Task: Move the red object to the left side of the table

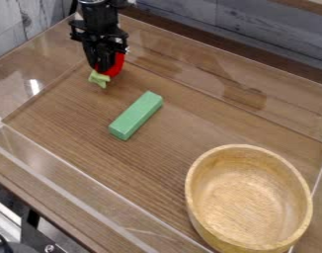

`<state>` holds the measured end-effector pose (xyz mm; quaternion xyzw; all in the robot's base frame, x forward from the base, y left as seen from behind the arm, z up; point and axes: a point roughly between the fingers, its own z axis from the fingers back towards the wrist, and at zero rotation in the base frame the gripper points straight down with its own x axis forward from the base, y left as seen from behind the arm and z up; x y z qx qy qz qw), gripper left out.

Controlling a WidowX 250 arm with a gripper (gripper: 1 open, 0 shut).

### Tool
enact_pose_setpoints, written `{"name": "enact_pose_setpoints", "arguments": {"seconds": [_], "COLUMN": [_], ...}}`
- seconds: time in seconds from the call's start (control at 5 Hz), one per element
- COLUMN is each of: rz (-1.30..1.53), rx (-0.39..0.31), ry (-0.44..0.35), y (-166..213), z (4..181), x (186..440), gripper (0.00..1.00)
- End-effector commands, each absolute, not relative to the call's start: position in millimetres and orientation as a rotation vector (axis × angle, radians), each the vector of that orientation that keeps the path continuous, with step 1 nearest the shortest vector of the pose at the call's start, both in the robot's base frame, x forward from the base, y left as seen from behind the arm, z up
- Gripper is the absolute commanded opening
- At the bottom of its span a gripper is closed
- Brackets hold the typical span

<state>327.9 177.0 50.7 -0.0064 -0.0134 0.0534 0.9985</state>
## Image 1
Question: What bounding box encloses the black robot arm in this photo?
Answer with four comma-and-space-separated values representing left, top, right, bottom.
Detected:
68, 0, 129, 73

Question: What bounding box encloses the wooden bowl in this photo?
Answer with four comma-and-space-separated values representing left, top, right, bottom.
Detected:
184, 144, 312, 253

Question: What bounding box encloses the red plush strawberry toy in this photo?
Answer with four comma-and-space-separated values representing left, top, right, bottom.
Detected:
88, 52, 125, 88

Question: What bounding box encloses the black cable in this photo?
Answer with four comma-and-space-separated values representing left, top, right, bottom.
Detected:
0, 230, 13, 253

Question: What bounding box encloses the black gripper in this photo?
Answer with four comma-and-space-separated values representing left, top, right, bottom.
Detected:
68, 20, 129, 71

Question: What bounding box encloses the clear acrylic table enclosure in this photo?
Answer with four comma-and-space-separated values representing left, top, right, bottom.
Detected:
0, 18, 322, 253

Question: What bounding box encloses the green rectangular block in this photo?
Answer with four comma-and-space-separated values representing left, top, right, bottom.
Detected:
108, 91, 163, 140

